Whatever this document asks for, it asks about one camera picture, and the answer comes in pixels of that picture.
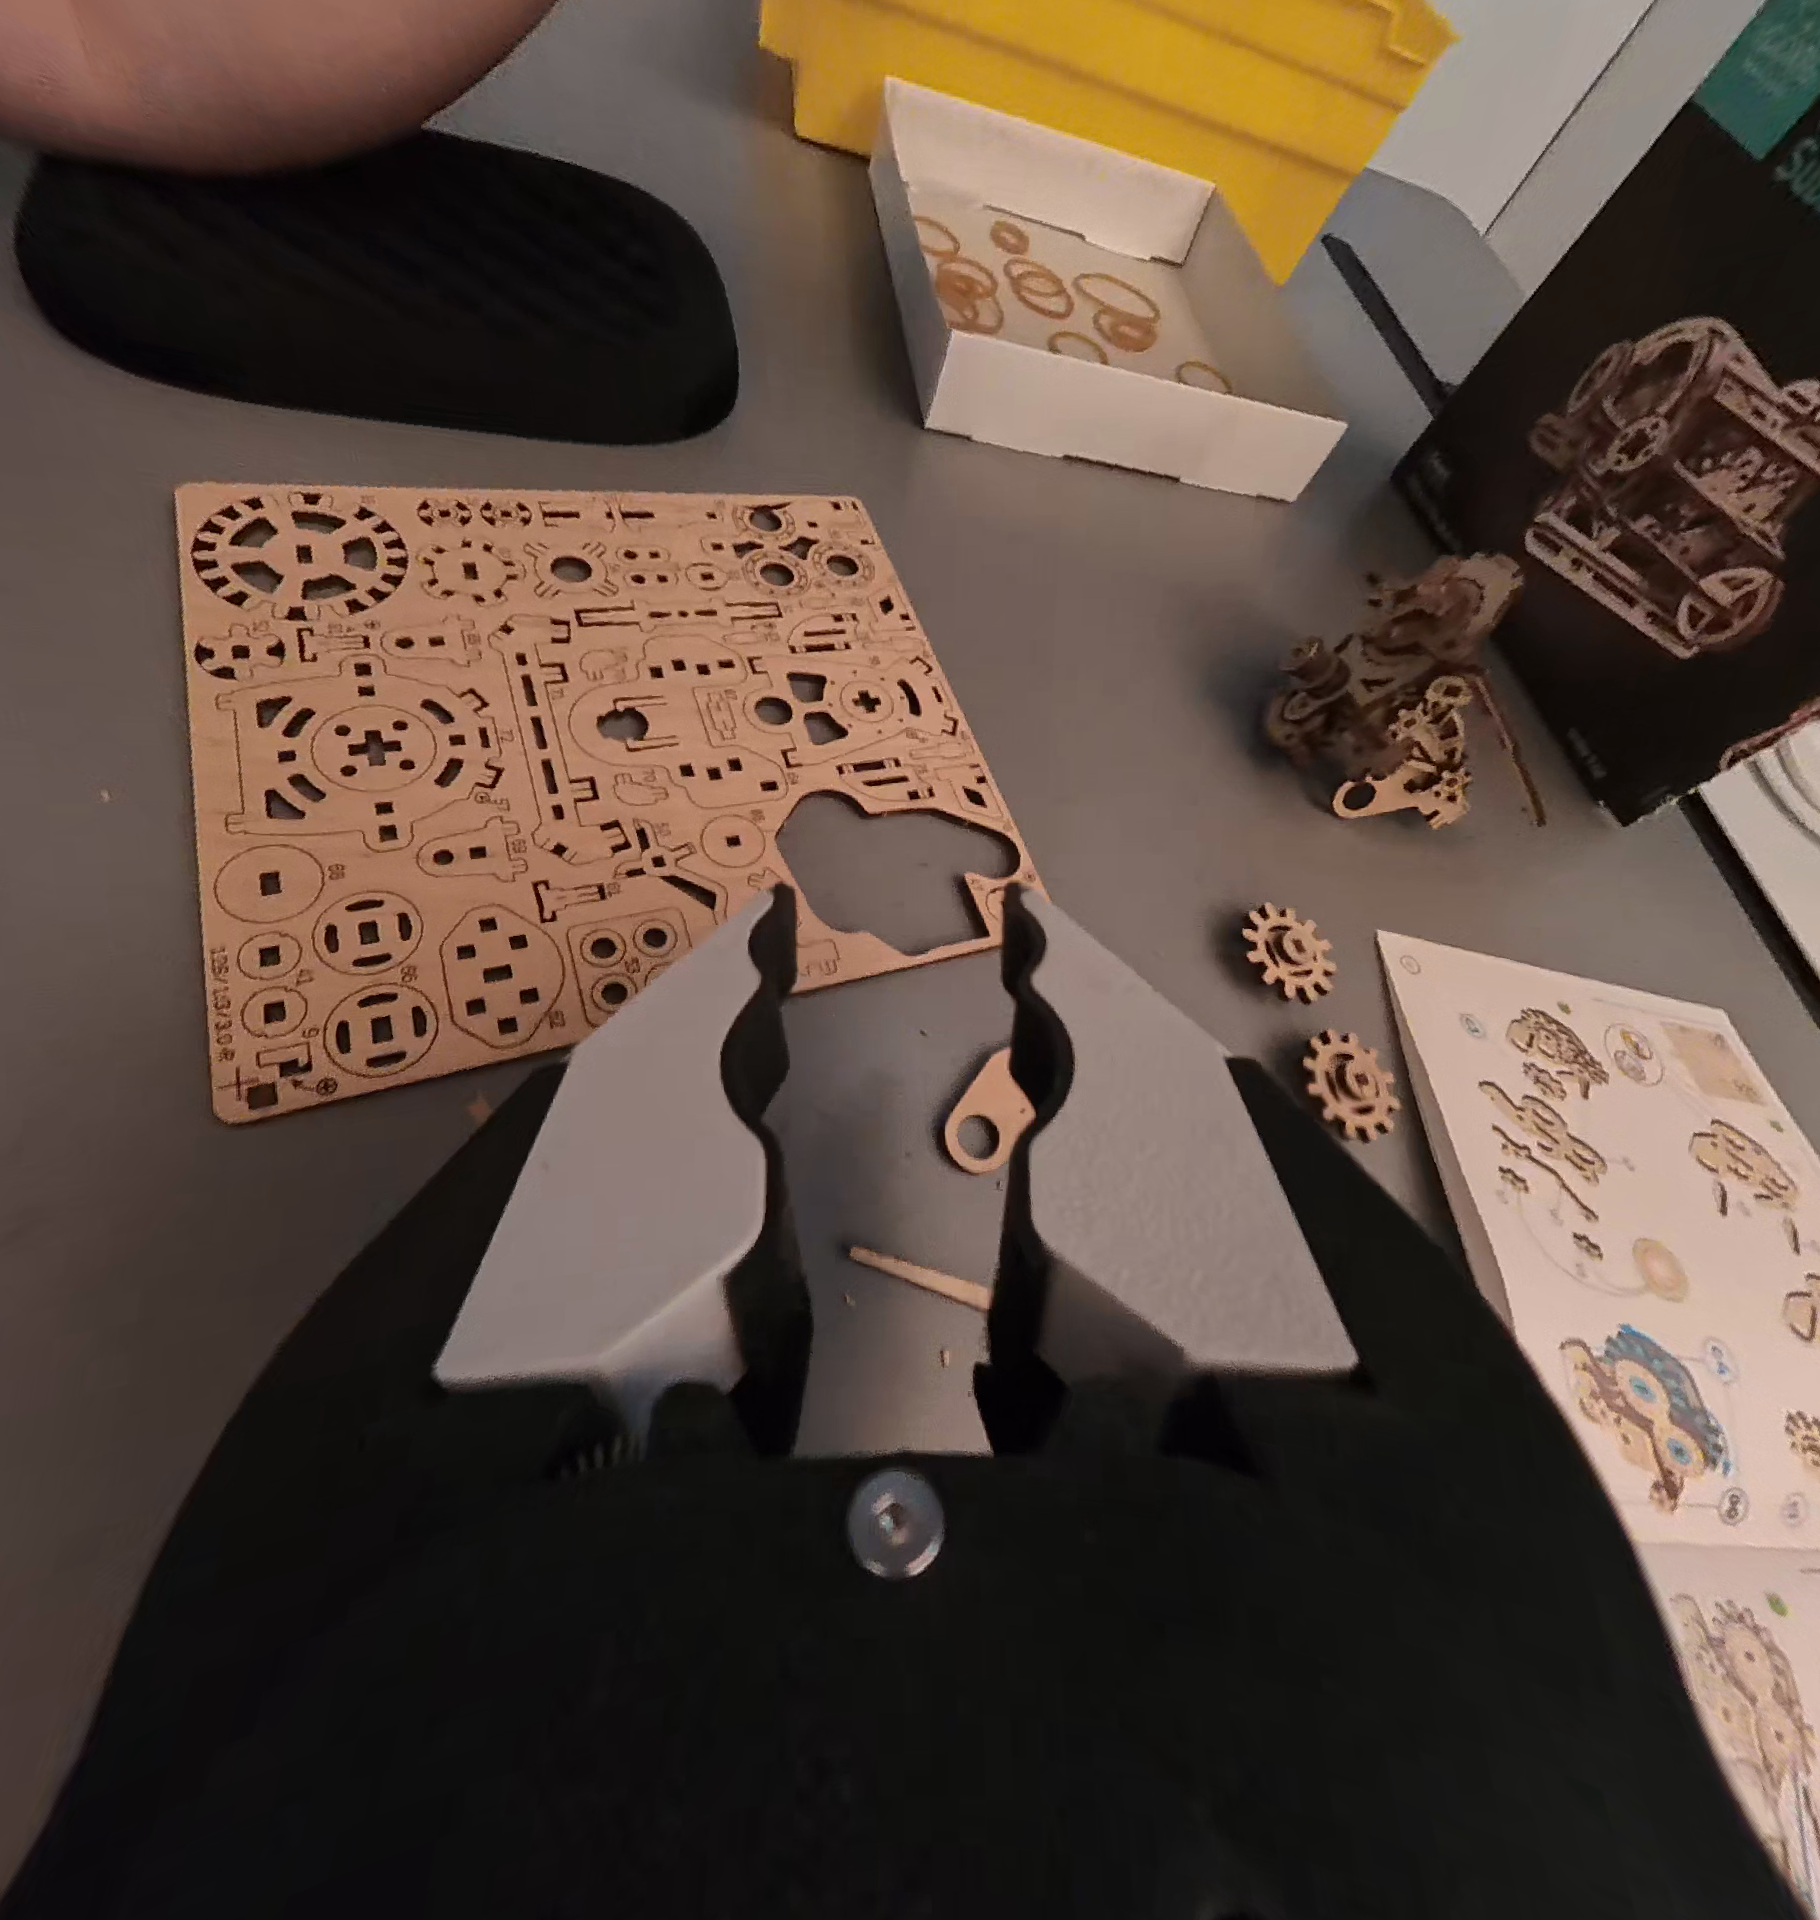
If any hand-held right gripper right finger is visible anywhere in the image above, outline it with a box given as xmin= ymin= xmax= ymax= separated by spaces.
xmin=977 ymin=883 xmax=1364 ymax=1454

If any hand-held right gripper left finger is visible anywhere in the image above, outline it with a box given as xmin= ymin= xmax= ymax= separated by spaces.
xmin=435 ymin=884 xmax=814 ymax=1454

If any person's left forearm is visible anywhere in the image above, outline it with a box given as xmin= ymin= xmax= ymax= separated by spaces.
xmin=0 ymin=0 xmax=559 ymax=169

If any wooden parts sheet with cutout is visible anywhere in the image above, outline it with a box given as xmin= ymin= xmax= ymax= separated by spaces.
xmin=174 ymin=480 xmax=1051 ymax=1127

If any partly built wooden model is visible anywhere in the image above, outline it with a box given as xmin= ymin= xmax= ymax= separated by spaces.
xmin=1267 ymin=552 xmax=1548 ymax=831

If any black model kit box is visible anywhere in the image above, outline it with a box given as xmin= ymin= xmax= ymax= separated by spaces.
xmin=1322 ymin=0 xmax=1820 ymax=831

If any wooden gear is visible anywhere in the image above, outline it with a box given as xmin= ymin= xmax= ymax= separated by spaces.
xmin=1300 ymin=1027 xmax=1404 ymax=1143
xmin=1239 ymin=900 xmax=1339 ymax=1005

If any thin wooden stick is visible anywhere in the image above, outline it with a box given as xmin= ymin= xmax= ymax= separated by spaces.
xmin=846 ymin=1244 xmax=997 ymax=1310

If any illustrated instruction manual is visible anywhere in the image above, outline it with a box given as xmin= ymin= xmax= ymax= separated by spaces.
xmin=1375 ymin=931 xmax=1820 ymax=1920

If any white desktop stand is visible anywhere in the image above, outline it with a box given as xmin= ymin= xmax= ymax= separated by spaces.
xmin=1696 ymin=699 xmax=1820 ymax=1038

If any white cardboard tray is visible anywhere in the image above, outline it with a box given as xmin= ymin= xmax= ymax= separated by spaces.
xmin=869 ymin=76 xmax=1351 ymax=503

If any black ribbed wrist rest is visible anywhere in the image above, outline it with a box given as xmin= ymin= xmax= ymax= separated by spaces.
xmin=14 ymin=129 xmax=743 ymax=446

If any yellow plastic bin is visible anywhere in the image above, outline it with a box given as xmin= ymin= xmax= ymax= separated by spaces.
xmin=757 ymin=0 xmax=1459 ymax=288

